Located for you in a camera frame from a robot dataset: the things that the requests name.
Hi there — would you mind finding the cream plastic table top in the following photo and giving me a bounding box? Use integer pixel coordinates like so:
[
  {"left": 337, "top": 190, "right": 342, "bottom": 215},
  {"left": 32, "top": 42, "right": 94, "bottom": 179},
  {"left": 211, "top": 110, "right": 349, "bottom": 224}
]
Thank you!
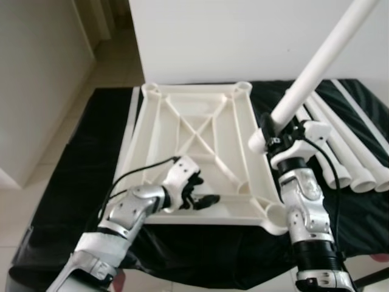
[{"left": 112, "top": 81, "right": 291, "bottom": 237}]

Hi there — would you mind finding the black table cloth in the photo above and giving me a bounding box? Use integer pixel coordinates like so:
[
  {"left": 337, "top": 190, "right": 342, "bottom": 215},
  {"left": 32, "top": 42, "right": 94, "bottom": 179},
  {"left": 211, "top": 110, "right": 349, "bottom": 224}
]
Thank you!
[{"left": 6, "top": 78, "right": 389, "bottom": 291}]

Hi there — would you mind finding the black metal stand leg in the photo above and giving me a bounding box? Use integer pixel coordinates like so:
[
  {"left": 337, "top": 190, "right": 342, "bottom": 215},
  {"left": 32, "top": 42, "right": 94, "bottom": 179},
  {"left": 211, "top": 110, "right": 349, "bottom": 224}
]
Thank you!
[{"left": 354, "top": 266, "right": 389, "bottom": 290}]

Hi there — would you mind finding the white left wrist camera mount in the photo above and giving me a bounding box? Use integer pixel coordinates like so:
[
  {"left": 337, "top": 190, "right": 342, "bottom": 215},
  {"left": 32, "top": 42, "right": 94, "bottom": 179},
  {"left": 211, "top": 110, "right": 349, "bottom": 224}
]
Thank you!
[{"left": 161, "top": 155, "right": 201, "bottom": 212}]

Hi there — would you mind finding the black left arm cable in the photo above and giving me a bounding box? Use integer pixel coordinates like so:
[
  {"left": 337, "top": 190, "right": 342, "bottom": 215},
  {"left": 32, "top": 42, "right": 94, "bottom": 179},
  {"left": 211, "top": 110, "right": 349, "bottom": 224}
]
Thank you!
[{"left": 97, "top": 156, "right": 182, "bottom": 223}]

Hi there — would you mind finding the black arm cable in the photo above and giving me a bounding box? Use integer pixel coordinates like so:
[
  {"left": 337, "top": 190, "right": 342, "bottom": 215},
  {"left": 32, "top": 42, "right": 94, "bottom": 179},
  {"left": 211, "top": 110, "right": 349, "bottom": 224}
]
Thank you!
[
  {"left": 302, "top": 137, "right": 342, "bottom": 259},
  {"left": 97, "top": 156, "right": 182, "bottom": 223}
]

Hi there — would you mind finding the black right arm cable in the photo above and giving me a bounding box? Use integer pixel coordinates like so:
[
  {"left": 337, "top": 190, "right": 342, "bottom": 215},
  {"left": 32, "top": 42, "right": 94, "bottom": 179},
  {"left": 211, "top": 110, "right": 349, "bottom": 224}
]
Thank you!
[{"left": 302, "top": 137, "right": 342, "bottom": 259}]

